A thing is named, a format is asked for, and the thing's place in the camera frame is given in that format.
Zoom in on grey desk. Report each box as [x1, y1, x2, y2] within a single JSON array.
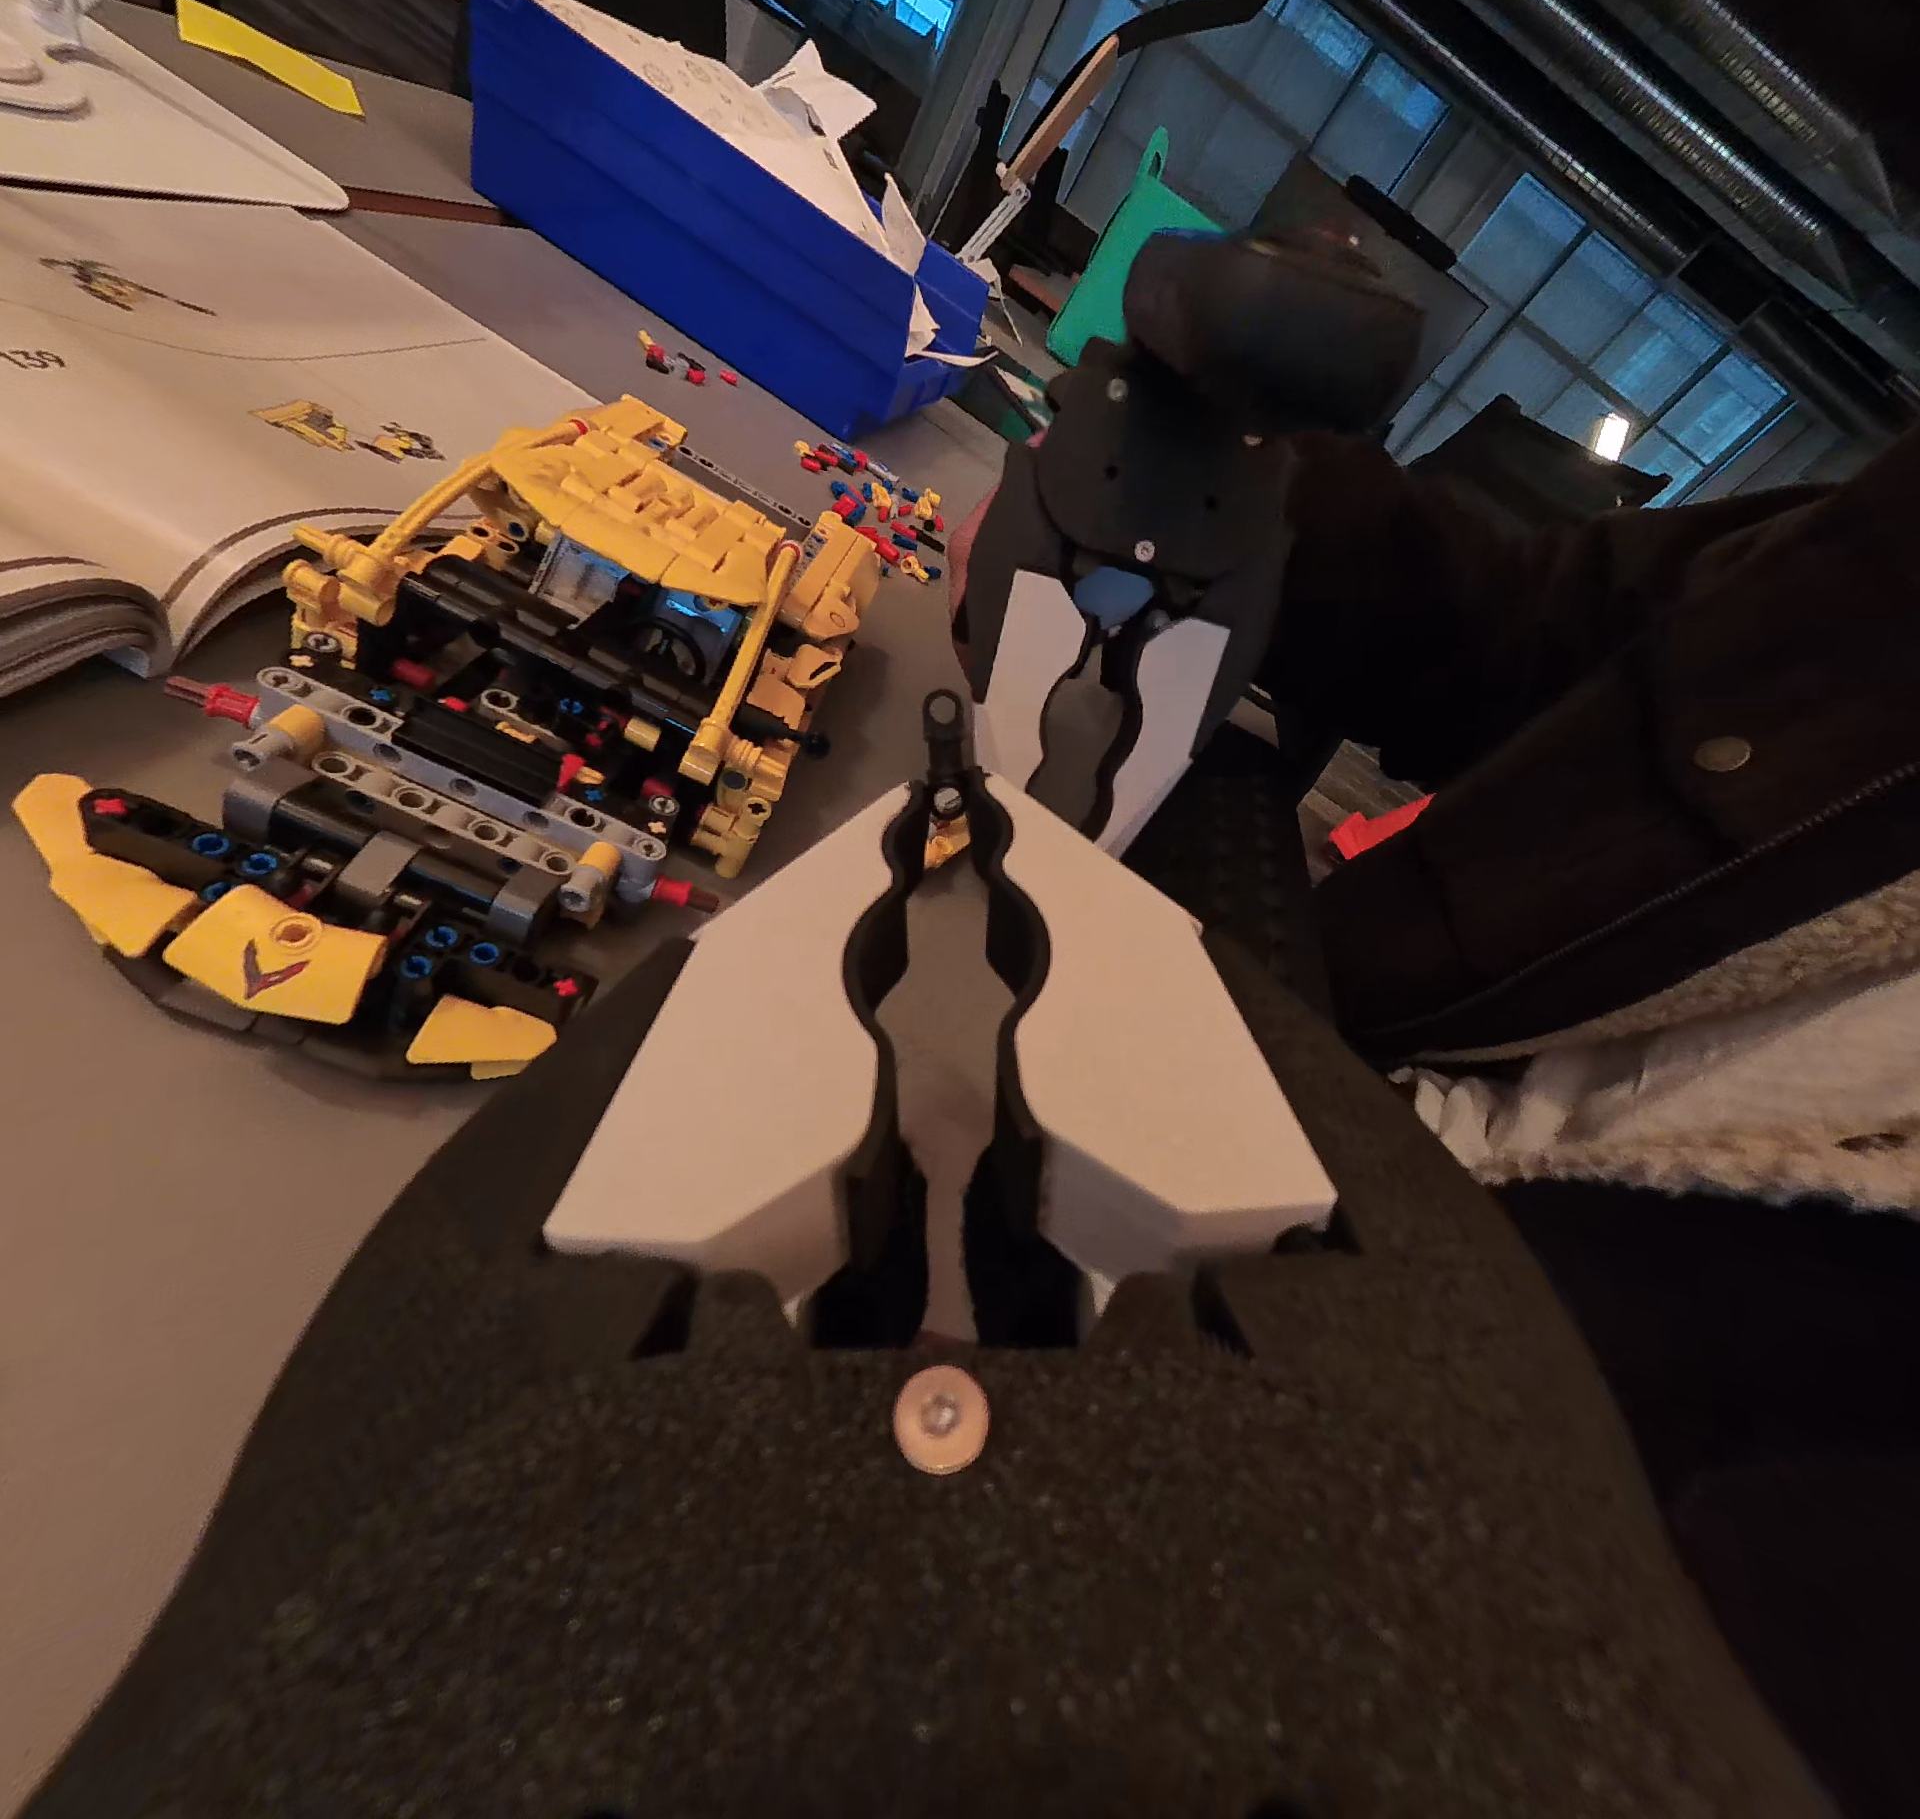
[[0, 3, 1412, 1819]]

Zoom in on green plastic carry case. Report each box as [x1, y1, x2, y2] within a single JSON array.
[[1042, 126, 1231, 370]]

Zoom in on open instruction booklet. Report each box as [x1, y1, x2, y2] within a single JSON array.
[[0, 184, 607, 702]]

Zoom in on white crumpled papers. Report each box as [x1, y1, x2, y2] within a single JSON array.
[[515, 0, 938, 351]]

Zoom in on yellow sticky note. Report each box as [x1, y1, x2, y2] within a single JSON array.
[[171, 0, 371, 123]]

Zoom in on person's right forearm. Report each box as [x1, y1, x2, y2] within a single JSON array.
[[1217, 425, 1920, 1079]]

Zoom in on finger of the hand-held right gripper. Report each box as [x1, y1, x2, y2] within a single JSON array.
[[1105, 603, 1247, 857], [979, 566, 1123, 857]]

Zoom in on yellow black brick panel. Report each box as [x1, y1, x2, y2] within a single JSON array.
[[10, 772, 607, 1081]]

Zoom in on yellow toy brick car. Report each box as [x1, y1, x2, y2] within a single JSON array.
[[166, 393, 892, 923]]

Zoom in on dark sherpa-lined jacket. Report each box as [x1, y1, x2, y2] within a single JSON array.
[[1396, 860, 1920, 1819]]

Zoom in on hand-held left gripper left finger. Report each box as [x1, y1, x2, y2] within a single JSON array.
[[540, 772, 947, 1343]]

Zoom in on white board stand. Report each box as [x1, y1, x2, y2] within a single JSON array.
[[0, 0, 351, 217]]

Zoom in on blue plastic bin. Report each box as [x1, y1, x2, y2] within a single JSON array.
[[462, 0, 994, 447]]

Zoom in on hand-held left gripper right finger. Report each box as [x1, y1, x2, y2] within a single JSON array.
[[950, 772, 1341, 1343]]

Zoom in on scattered small brick pieces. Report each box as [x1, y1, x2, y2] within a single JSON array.
[[625, 331, 965, 555]]

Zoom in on curved black desk lamp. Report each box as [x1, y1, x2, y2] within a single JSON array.
[[991, 0, 1284, 194]]

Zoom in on black brick pin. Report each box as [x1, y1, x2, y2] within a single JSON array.
[[918, 687, 976, 876]]

